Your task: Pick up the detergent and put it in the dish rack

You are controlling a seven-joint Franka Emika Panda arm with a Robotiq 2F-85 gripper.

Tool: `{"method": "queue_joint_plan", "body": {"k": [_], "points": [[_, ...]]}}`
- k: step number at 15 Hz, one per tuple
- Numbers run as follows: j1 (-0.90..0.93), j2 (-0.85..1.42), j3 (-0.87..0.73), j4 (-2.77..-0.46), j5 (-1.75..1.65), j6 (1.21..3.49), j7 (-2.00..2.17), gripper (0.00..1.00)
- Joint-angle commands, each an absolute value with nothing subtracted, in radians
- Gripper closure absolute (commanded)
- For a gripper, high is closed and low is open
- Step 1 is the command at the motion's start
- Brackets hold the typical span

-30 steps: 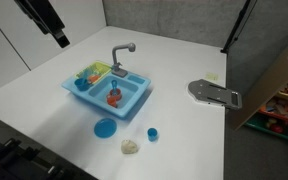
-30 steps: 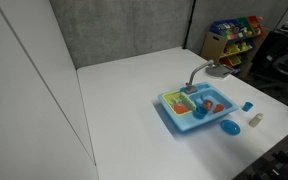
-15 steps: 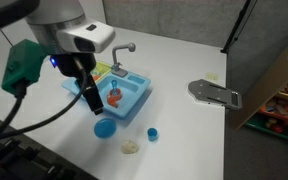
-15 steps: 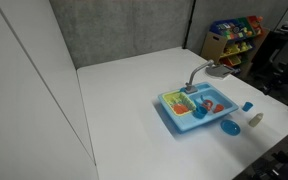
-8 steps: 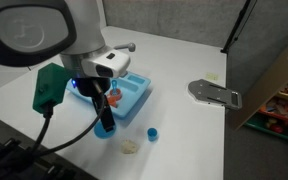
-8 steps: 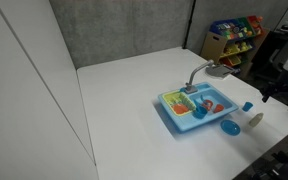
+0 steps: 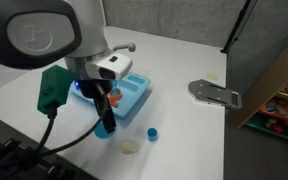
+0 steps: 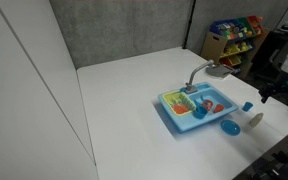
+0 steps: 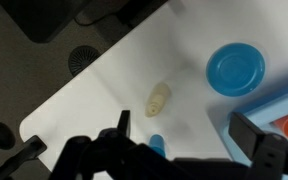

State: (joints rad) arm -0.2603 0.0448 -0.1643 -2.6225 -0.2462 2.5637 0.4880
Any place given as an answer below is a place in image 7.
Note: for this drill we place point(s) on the orange toy cup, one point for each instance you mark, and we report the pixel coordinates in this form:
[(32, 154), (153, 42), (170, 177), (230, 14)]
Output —
[(112, 102)]

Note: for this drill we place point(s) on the small blue toy cup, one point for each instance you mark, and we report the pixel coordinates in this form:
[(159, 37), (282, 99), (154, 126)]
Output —
[(152, 134)]

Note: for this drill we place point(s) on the black robot stand hardware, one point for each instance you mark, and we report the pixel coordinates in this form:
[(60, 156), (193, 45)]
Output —
[(14, 160)]

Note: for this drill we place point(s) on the orange toy pan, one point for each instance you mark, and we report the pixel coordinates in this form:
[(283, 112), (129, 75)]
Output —
[(117, 93)]

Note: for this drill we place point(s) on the yellow sticky note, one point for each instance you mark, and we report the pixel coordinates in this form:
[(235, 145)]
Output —
[(211, 76)]

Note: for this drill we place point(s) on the black pole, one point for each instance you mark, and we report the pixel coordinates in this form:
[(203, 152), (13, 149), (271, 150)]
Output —
[(235, 28)]

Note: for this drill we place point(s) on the wooden toy shelf colourful bins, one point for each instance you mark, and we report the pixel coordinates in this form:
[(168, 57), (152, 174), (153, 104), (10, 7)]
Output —
[(274, 90)]

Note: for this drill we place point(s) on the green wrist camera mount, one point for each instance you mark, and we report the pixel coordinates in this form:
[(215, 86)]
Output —
[(54, 88)]

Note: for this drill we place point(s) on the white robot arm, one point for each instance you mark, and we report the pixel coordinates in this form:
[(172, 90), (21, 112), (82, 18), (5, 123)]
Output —
[(50, 30)]

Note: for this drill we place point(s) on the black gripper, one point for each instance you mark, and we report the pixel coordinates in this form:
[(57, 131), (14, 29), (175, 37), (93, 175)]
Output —
[(89, 88)]

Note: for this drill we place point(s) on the light blue toy sink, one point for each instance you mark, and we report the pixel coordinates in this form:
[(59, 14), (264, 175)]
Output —
[(137, 87)]

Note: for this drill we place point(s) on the beige detergent bottle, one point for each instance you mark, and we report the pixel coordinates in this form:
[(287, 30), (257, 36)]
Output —
[(130, 146)]

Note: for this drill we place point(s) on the grey metal mounting plate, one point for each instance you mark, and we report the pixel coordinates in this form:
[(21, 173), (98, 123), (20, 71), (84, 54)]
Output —
[(210, 93)]

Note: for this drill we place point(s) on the grey toy faucet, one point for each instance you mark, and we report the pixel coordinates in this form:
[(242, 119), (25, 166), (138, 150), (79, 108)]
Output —
[(128, 47)]

